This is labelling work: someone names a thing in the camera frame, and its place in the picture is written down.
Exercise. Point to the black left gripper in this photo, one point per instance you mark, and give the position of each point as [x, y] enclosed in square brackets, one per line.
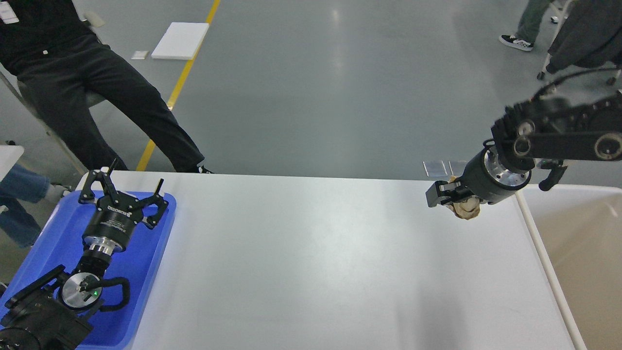
[112, 220]

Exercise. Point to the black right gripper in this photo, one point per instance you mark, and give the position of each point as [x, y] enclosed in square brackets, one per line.
[484, 176]

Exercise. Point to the brown paper ball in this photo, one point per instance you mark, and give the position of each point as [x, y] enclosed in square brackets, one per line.
[467, 209]

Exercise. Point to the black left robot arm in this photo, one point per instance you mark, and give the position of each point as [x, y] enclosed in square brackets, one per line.
[85, 282]

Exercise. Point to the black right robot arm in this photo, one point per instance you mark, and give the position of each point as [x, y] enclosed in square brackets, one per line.
[542, 132]

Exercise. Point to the clear floor plate left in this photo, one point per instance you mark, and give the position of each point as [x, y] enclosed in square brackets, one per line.
[435, 169]

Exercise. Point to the clear floor plate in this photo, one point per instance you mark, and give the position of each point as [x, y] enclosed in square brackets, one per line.
[435, 169]
[457, 168]

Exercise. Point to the clear floor plate right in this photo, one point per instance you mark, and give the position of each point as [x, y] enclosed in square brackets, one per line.
[457, 168]

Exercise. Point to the blue plastic tray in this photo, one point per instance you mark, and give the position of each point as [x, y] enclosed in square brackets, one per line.
[61, 243]

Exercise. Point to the white side table corner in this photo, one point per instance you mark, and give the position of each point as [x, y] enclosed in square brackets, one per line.
[9, 155]

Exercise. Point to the small white floor card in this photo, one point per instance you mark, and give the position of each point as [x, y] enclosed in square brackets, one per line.
[139, 55]

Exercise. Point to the beige plastic bin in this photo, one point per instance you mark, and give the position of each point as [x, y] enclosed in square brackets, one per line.
[581, 230]

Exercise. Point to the white foam board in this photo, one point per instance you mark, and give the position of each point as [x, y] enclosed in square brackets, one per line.
[181, 41]

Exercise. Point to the person in black clothes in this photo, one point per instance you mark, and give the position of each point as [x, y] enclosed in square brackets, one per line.
[59, 59]

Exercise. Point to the person with checkered sneaker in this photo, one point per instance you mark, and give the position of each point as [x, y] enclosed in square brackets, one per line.
[528, 27]

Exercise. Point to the rolling chair with jacket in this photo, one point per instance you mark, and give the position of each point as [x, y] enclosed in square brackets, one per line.
[588, 38]

